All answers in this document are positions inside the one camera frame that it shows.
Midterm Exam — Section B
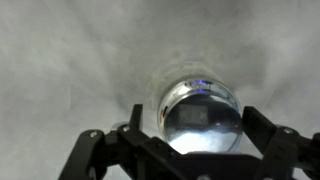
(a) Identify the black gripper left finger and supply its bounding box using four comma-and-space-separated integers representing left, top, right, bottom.
58, 103, 208, 180

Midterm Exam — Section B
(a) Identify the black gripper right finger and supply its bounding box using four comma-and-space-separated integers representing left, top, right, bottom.
240, 105, 320, 180

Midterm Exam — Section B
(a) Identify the shiny metal cup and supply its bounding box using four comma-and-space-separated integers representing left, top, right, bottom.
156, 78, 244, 155

